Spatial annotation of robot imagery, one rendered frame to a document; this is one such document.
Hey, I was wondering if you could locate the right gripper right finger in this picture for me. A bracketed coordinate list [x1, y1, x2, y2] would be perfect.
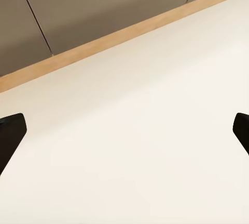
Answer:
[232, 113, 249, 155]

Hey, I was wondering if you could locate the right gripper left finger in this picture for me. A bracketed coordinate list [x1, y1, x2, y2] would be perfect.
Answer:
[0, 113, 27, 175]

